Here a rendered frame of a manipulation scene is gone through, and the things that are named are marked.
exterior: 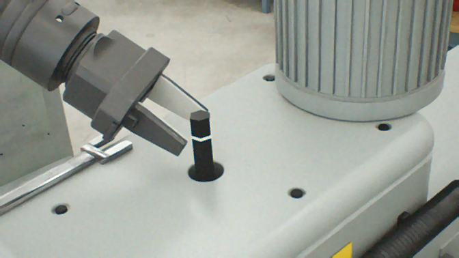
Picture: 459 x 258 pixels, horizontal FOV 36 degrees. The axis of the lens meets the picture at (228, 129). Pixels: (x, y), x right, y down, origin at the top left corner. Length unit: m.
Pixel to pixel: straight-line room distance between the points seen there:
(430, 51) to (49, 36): 0.40
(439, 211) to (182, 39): 4.69
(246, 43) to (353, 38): 4.55
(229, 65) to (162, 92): 4.27
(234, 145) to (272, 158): 0.05
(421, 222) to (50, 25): 0.43
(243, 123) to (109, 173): 0.16
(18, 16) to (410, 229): 0.45
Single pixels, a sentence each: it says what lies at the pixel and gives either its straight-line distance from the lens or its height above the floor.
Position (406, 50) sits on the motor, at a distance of 0.77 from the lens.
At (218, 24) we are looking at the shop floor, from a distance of 5.62.
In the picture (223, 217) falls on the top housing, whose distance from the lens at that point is 0.66.
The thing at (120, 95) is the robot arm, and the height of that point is 2.00.
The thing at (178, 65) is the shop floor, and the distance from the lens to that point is 5.04.
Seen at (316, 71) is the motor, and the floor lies 1.95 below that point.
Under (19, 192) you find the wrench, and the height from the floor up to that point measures 1.90.
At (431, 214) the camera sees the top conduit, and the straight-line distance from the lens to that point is 0.80.
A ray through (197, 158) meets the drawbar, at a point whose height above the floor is 1.91.
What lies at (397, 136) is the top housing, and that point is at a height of 1.89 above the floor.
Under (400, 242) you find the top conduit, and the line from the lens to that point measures 0.76.
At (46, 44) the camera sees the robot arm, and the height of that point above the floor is 2.04.
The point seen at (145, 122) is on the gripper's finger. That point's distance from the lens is 0.67.
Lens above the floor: 2.31
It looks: 33 degrees down
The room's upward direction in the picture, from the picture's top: 4 degrees counter-clockwise
